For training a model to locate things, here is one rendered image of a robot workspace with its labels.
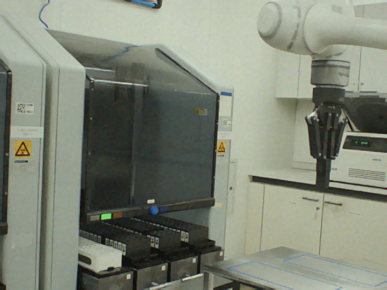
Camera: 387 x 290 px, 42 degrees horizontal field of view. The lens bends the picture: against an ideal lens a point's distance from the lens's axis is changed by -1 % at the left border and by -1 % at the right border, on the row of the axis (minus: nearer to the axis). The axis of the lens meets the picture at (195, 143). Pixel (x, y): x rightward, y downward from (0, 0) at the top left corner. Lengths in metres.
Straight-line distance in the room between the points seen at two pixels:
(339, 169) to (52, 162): 2.51
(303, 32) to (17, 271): 1.01
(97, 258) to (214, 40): 2.38
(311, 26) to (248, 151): 3.05
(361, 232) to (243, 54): 1.55
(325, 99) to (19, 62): 0.81
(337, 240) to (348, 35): 2.81
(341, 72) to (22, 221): 0.94
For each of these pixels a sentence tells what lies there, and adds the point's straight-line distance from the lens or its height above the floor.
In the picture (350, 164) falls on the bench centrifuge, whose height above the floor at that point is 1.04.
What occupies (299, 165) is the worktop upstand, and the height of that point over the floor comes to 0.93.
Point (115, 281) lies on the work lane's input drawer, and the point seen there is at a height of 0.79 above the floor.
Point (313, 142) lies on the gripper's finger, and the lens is 1.22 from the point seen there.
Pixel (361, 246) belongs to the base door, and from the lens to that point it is 3.68.
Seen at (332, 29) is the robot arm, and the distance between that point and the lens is 1.06.
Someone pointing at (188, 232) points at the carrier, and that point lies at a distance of 1.95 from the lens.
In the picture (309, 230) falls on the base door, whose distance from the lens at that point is 3.84.
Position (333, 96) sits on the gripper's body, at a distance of 1.21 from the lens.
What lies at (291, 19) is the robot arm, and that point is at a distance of 1.06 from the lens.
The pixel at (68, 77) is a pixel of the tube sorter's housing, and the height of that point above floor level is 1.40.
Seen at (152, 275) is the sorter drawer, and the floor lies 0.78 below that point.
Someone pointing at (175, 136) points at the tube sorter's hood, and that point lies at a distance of 1.83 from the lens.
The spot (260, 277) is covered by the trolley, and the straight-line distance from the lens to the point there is 1.66.
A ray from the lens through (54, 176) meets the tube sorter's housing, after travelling 1.55.
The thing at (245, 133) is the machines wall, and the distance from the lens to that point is 4.01.
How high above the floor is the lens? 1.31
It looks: 3 degrees down
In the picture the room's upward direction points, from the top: 3 degrees clockwise
